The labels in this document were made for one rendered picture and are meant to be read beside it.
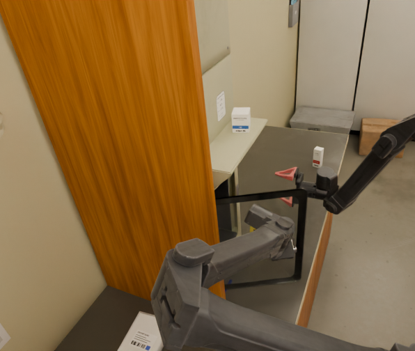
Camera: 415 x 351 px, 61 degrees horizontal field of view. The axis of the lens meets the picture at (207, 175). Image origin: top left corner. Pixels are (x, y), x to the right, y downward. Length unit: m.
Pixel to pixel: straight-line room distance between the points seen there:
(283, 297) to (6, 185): 0.94
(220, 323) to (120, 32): 0.57
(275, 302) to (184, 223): 0.51
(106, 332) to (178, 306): 0.88
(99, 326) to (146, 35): 0.98
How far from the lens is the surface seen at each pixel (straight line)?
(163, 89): 0.76
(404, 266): 2.85
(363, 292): 2.62
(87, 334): 1.36
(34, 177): 1.12
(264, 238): 0.78
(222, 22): 1.05
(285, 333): 0.53
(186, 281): 0.50
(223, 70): 1.07
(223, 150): 0.98
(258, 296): 1.33
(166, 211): 0.96
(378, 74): 3.99
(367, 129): 3.86
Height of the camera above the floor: 2.01
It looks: 34 degrees down
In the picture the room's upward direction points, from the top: 7 degrees counter-clockwise
